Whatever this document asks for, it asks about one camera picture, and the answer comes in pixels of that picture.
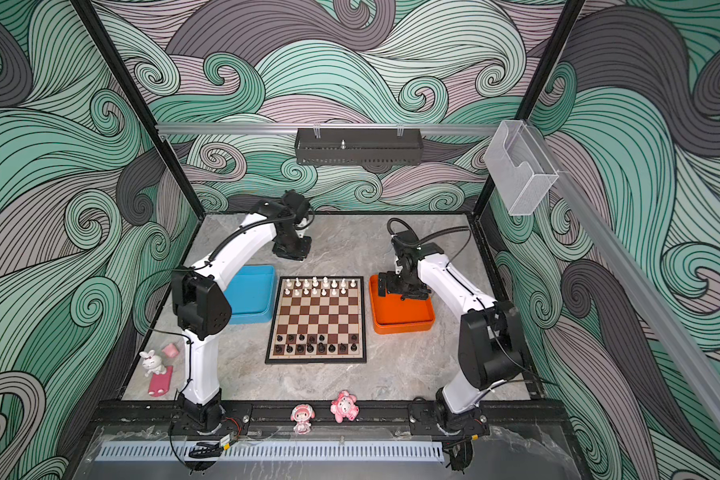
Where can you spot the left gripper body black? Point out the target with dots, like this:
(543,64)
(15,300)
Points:
(296,248)

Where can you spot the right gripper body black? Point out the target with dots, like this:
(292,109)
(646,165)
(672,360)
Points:
(401,284)

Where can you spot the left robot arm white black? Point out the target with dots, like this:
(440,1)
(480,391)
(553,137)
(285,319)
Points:
(202,310)

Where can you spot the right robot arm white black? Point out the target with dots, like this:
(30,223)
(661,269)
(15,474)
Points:
(489,352)

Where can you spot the orange plastic tray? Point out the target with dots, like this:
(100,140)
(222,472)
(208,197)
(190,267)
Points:
(393,315)

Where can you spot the blue plastic tray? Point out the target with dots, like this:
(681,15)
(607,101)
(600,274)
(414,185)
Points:
(251,295)

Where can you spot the folding chessboard brown cream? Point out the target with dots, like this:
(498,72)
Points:
(318,320)

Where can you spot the pink pig plush figurine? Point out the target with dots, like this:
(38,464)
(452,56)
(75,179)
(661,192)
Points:
(344,408)

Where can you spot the small pink cube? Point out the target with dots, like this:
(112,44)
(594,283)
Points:
(170,350)

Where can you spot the pink hooded doll figurine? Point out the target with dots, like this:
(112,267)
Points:
(302,415)

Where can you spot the white bunny figurine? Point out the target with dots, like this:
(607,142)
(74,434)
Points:
(152,363)

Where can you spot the pink flat phone toy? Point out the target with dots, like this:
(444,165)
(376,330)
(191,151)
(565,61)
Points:
(160,383)

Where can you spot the black perforated wall shelf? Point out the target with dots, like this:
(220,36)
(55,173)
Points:
(373,148)

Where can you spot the aluminium rail back wall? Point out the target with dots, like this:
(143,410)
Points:
(253,128)

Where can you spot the aluminium rail wall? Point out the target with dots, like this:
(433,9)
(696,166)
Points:
(590,204)
(253,128)

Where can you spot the clear acrylic wall holder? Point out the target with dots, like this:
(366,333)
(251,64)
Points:
(521,165)

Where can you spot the white slotted cable duct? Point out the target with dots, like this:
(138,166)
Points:
(394,451)

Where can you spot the aluminium rail right wall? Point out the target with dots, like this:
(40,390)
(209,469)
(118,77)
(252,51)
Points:
(590,204)

